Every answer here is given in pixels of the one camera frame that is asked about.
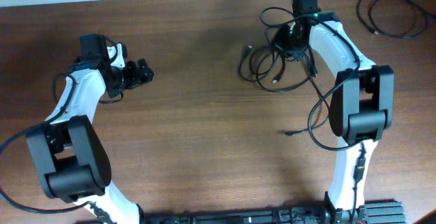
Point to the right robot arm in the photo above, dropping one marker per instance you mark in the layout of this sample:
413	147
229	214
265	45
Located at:
360	107

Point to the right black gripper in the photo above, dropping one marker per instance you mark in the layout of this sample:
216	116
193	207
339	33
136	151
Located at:
280	41

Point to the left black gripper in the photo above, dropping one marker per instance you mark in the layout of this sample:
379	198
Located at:
135	77

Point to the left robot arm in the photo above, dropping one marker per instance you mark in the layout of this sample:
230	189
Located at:
70	160

